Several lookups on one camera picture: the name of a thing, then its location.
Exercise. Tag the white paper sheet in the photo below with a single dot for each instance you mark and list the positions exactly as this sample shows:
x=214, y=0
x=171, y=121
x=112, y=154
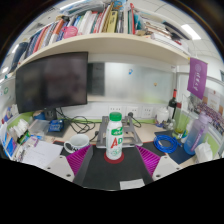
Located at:
x=131, y=184

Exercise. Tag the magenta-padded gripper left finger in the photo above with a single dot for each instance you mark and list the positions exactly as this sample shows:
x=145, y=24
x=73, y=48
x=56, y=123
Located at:
x=56, y=166

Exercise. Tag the dark wine bottle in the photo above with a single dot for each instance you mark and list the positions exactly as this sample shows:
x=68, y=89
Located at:
x=172, y=105

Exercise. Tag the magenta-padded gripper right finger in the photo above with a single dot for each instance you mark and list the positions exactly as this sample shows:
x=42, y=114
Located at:
x=166, y=166

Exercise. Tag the black computer monitor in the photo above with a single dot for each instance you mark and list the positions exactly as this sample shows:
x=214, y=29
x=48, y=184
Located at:
x=50, y=83

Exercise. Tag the white notebook page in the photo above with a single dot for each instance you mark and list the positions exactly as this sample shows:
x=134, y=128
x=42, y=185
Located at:
x=41, y=153

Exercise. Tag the black desk mat red edge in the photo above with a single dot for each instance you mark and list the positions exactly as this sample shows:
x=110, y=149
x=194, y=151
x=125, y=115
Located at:
x=113, y=173

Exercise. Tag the black and white patterned mug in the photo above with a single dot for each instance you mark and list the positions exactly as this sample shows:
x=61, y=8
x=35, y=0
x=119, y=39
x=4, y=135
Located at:
x=78, y=141

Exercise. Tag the white drink bottle green cap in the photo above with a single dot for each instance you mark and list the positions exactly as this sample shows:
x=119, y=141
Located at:
x=114, y=140

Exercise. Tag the shelf with books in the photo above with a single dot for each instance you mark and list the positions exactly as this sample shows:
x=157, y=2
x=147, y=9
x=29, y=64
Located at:
x=100, y=45

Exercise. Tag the ceiling lights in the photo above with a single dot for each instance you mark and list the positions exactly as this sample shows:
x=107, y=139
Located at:
x=190, y=31

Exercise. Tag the flat round red coaster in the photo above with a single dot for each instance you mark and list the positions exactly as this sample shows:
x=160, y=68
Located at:
x=114, y=161

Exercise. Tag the purple translucent water jug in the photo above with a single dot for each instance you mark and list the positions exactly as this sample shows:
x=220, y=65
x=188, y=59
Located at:
x=195, y=133

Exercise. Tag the blue electronic device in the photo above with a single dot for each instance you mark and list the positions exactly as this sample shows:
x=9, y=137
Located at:
x=56, y=126

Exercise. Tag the white wall socket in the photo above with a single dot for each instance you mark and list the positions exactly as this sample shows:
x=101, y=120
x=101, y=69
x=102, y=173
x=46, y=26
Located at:
x=132, y=111
x=115, y=110
x=147, y=112

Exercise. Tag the white ceramic teapot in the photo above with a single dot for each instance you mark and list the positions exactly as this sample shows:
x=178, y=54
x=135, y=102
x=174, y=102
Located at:
x=163, y=115

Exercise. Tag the grey metal laptop stand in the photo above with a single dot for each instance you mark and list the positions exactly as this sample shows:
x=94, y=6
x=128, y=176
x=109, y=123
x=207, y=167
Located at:
x=131, y=133

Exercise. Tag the clear plastic box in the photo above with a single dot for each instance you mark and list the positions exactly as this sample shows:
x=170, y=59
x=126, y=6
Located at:
x=39, y=127

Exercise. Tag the group photo poster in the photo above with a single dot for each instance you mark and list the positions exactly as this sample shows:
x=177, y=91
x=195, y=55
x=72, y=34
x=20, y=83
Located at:
x=213, y=116

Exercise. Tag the purple hanging pennant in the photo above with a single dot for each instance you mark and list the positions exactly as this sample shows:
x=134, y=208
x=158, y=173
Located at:
x=196, y=78

